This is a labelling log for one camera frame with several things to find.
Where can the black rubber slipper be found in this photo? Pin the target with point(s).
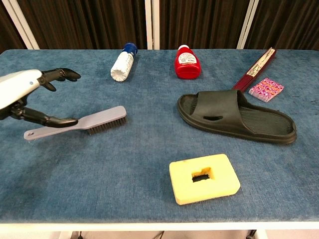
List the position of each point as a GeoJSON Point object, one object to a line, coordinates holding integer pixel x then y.
{"type": "Point", "coordinates": [216, 104]}

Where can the red bottle white cap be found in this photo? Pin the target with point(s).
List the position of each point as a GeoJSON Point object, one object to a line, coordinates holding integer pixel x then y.
{"type": "Point", "coordinates": [187, 66]}

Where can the grey scrub brush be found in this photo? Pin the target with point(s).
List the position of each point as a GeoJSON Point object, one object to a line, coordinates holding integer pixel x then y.
{"type": "Point", "coordinates": [104, 115]}

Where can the white bottle blue cap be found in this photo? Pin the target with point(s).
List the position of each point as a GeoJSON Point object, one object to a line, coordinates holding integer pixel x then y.
{"type": "Point", "coordinates": [122, 66]}

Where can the white frame post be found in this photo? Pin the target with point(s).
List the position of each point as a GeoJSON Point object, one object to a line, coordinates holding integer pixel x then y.
{"type": "Point", "coordinates": [246, 27]}
{"type": "Point", "coordinates": [151, 25]}
{"type": "Point", "coordinates": [23, 27]}

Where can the white table frame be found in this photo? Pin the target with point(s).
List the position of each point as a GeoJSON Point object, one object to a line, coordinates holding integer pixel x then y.
{"type": "Point", "coordinates": [149, 226]}

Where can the dark brown pleated curtain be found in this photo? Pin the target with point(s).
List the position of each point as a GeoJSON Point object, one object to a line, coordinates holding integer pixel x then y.
{"type": "Point", "coordinates": [87, 22]}

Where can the blue table cover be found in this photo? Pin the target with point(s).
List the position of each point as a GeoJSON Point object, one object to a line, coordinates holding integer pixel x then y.
{"type": "Point", "coordinates": [99, 174]}

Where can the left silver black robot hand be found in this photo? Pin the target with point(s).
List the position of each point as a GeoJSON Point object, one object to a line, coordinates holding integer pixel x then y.
{"type": "Point", "coordinates": [17, 84]}

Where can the yellow sponge with hole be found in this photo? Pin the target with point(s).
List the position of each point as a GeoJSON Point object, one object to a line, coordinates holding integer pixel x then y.
{"type": "Point", "coordinates": [219, 184]}

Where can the dark red folded fan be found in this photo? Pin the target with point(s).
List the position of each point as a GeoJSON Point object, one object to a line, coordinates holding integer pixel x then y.
{"type": "Point", "coordinates": [245, 79]}

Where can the pink patterned tissue pack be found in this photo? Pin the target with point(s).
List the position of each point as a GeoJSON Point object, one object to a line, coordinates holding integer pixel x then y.
{"type": "Point", "coordinates": [266, 90]}

